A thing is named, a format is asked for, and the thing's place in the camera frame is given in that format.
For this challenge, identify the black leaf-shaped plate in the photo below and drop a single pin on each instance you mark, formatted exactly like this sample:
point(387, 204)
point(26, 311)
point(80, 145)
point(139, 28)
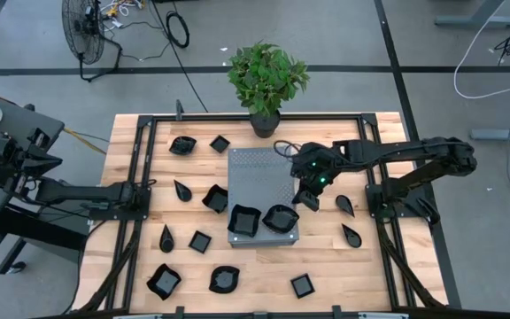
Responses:
point(280, 219)
point(224, 280)
point(182, 145)

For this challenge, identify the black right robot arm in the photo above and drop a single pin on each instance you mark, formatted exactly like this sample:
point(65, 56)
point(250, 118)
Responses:
point(392, 150)

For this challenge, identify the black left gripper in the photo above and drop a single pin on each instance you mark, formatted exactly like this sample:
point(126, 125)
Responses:
point(5, 155)

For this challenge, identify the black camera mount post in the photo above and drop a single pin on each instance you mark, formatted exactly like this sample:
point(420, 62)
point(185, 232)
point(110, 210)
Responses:
point(179, 110)

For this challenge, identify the black wavy square plate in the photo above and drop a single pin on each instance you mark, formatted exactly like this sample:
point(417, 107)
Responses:
point(164, 282)
point(215, 200)
point(244, 220)

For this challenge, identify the black aluminium table frame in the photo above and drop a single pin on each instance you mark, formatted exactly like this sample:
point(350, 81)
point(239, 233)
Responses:
point(219, 117)

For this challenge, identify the black teardrop plate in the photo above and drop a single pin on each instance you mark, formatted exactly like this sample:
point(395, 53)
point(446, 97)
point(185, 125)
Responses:
point(345, 204)
point(353, 239)
point(166, 243)
point(184, 192)

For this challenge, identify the white light bar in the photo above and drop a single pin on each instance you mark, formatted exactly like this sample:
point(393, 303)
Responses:
point(383, 316)
point(137, 316)

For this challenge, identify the black side table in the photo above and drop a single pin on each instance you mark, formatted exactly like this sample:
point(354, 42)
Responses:
point(20, 115)

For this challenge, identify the grey perforated metal shelf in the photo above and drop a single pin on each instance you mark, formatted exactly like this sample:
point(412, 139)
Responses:
point(255, 177)

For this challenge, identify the green potted plant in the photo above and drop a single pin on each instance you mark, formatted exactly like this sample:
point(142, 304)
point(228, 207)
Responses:
point(264, 80)

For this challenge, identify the small black square plate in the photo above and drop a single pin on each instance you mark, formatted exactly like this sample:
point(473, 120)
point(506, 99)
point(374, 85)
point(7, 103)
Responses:
point(200, 242)
point(302, 285)
point(219, 144)

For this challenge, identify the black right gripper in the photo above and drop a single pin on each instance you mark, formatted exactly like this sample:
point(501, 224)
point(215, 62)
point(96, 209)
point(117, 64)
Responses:
point(314, 168)

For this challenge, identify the black floor fan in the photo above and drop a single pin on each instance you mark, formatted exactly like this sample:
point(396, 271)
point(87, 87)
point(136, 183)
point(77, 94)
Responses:
point(82, 31)

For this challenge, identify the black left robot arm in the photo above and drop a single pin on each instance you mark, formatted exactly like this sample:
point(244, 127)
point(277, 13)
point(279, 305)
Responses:
point(82, 193)

